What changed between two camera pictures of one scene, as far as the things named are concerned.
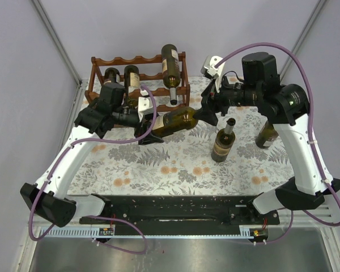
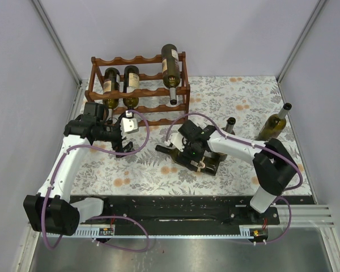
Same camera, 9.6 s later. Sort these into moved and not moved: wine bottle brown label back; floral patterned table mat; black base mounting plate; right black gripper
Moved: right black gripper
Not moved: black base mounting plate; floral patterned table mat; wine bottle brown label back
